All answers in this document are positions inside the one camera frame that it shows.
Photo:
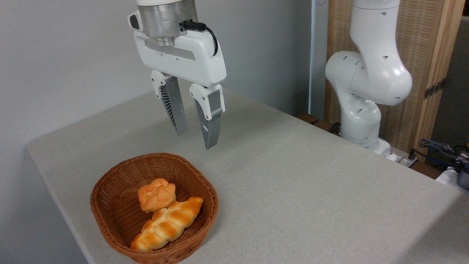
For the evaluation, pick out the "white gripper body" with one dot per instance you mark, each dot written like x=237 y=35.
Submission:
x=194 y=58

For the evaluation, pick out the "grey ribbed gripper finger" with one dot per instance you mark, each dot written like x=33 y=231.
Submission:
x=210 y=117
x=175 y=106

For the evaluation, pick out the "round knotted bread roll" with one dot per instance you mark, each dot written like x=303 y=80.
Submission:
x=157 y=196

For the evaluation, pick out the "brown wicker basket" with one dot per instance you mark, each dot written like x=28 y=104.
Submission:
x=117 y=190

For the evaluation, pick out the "long braided bread loaf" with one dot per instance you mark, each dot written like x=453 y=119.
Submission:
x=168 y=225

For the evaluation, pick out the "brown wooden bench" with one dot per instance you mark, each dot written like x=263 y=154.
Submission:
x=311 y=119

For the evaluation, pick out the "white vertical pole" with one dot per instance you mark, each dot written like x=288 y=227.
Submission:
x=317 y=55

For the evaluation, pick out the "black metal hinge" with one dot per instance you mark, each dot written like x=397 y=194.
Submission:
x=435 y=88

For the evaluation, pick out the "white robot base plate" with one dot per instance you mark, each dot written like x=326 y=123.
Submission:
x=399 y=157

